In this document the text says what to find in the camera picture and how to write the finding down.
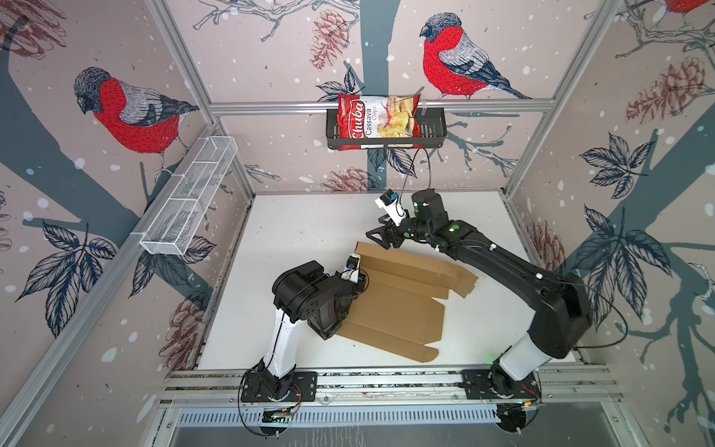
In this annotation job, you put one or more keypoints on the red cassava chips bag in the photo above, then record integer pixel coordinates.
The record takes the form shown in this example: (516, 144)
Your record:
(377, 117)

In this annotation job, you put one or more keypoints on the aluminium mounting rail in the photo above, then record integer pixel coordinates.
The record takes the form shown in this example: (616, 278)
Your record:
(560, 382)

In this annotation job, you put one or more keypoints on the white wire mesh basket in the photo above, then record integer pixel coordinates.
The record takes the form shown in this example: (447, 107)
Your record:
(181, 214)

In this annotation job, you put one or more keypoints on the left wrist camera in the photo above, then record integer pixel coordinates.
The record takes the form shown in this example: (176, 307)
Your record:
(352, 270)

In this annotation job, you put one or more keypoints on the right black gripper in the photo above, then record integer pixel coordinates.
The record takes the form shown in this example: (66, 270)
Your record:
(390, 232)

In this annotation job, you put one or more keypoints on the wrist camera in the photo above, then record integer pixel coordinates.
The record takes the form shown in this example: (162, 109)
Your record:
(390, 203)
(352, 270)

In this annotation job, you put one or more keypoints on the black wire basket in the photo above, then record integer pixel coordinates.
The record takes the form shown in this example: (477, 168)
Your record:
(426, 129)

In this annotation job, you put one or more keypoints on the brown cardboard box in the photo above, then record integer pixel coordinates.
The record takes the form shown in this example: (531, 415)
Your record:
(402, 311)

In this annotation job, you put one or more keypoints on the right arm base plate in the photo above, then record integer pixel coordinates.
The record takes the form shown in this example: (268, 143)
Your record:
(486, 384)

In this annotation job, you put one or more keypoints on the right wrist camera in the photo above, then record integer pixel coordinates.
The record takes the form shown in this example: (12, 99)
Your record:
(390, 203)

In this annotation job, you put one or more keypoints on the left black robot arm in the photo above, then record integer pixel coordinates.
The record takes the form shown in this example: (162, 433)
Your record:
(307, 296)

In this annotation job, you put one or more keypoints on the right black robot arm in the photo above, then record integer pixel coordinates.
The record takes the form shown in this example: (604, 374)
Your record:
(561, 307)

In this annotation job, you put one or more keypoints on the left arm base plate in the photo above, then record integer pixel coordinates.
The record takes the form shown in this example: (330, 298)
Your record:
(260, 387)

